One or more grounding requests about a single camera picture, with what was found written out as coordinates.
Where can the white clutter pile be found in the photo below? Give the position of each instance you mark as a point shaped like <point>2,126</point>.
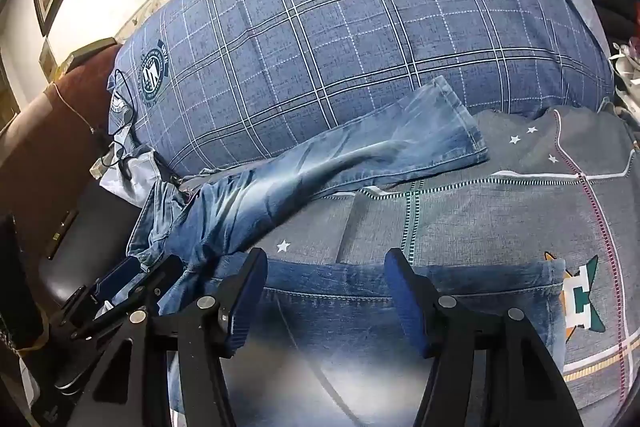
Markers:
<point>627,72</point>

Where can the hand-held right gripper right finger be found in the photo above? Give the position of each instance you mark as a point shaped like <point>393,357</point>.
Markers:
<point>406,307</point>

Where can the brown padded headboard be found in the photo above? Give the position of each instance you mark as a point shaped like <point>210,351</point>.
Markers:
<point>50,142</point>

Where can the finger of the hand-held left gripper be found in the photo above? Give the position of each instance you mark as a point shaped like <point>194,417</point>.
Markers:
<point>160,282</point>
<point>117,277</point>

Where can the blue denim pants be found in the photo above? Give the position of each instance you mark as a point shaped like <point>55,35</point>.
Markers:
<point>350,152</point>

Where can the small black device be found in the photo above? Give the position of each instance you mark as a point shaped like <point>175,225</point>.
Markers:
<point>61,234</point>

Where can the grey star-printed bed sheet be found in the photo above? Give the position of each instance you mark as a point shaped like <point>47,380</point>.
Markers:
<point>500,217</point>

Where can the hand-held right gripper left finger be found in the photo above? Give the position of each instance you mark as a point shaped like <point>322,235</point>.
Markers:
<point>243,307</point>

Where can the pale blue cloth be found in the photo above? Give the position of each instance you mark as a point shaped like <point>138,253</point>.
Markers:
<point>125,177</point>

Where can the black padded chair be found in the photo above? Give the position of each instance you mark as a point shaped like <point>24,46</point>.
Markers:
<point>95,227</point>

